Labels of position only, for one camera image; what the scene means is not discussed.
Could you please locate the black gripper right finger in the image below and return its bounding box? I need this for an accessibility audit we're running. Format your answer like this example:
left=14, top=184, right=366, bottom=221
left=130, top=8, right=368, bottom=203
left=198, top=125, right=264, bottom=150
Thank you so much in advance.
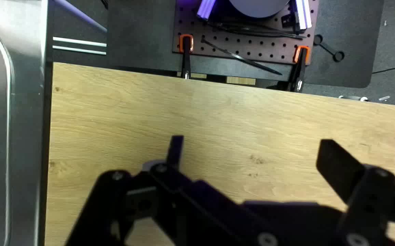
left=316, top=138, right=395, bottom=246

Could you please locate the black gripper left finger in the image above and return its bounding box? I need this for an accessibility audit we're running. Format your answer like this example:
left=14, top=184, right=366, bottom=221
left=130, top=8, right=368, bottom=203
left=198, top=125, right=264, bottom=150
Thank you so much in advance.
left=65, top=135, right=276, bottom=246

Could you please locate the grey round robot base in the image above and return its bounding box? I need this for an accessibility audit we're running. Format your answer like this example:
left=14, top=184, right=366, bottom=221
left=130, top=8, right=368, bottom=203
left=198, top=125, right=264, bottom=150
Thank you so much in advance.
left=227, top=0, right=294, bottom=20

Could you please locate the stainless steel sink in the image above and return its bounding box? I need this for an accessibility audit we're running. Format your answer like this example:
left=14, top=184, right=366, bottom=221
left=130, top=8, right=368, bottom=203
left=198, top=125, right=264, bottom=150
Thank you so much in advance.
left=0, top=0, right=50, bottom=246

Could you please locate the orange black clamp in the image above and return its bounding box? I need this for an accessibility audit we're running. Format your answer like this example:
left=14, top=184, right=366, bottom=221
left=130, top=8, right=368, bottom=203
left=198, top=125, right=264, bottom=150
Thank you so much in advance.
left=276, top=45, right=313, bottom=92
left=178, top=32, right=195, bottom=80

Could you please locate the black rubber mat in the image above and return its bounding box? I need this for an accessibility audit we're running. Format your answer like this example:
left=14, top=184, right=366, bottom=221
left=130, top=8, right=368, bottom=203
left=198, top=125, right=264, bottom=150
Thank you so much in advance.
left=106, top=0, right=385, bottom=91

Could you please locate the black zip tie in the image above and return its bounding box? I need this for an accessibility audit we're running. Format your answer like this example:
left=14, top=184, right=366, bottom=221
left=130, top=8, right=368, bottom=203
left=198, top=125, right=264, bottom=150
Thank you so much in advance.
left=201, top=38, right=284, bottom=76

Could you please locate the brown perforated mounting board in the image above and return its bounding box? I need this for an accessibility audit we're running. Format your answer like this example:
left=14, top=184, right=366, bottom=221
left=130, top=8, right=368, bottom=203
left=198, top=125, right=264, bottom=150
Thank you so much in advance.
left=173, top=0, right=320, bottom=65

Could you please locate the thin black cable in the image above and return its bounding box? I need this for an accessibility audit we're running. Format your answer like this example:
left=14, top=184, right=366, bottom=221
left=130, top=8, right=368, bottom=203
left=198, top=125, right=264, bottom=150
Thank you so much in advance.
left=370, top=62, right=395, bottom=75

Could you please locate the black double ring strap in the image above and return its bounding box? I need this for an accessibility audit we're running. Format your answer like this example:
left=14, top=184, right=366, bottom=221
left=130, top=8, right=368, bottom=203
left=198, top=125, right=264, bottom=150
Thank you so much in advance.
left=313, top=32, right=347, bottom=62

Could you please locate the silver aluminium rail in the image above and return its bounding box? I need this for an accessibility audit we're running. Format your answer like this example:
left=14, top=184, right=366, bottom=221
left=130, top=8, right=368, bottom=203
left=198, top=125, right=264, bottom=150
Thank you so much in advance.
left=50, top=35, right=108, bottom=56

